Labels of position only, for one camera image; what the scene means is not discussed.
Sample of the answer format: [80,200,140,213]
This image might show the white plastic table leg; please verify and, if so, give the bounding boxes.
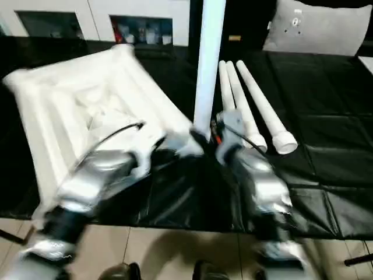
[235,60,298,155]
[218,60,235,113]
[191,0,227,146]
[226,61,268,153]

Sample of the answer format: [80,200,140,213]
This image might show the white plastic table top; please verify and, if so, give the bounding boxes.
[1,43,205,220]

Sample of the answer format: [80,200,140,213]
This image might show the black table mat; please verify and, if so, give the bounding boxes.
[0,34,373,242]

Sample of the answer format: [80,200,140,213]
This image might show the black cabinet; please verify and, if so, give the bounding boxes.
[188,0,278,54]

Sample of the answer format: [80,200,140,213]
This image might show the dark right robot foot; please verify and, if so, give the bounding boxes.
[193,260,223,280]

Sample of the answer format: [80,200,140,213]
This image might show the dark robot foot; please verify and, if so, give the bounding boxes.
[193,260,223,280]
[100,261,141,280]

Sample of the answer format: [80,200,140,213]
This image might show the dark left robot foot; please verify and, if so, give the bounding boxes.
[100,261,141,280]

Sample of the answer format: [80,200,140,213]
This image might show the grey cushion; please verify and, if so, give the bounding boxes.
[261,0,373,57]

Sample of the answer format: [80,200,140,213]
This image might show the white glass-door cabinet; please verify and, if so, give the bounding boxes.
[0,0,193,47]

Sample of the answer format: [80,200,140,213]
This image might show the white flat board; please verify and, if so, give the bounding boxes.
[357,55,373,74]

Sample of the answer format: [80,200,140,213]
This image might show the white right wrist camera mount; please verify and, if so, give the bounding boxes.
[214,109,245,159]

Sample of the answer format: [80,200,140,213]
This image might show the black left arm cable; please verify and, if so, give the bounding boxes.
[65,121,147,182]

